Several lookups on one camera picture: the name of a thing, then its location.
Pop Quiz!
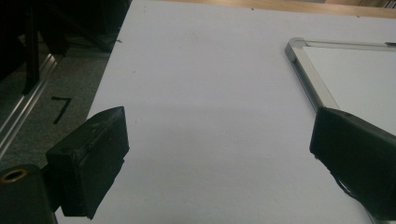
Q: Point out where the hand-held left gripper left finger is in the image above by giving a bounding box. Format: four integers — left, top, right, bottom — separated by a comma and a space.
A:
46, 105, 130, 220

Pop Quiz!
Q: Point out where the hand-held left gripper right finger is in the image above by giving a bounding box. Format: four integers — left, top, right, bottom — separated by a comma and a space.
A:
309, 106, 396, 222

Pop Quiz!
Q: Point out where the whiteboard with aluminium frame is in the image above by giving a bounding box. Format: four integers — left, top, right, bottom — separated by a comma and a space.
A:
284, 36, 396, 138

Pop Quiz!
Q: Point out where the wooden table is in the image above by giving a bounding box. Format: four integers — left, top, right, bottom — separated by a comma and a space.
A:
162, 0, 396, 20

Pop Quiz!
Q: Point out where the aluminium floor rail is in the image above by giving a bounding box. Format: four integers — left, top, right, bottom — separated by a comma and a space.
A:
0, 53, 61, 161

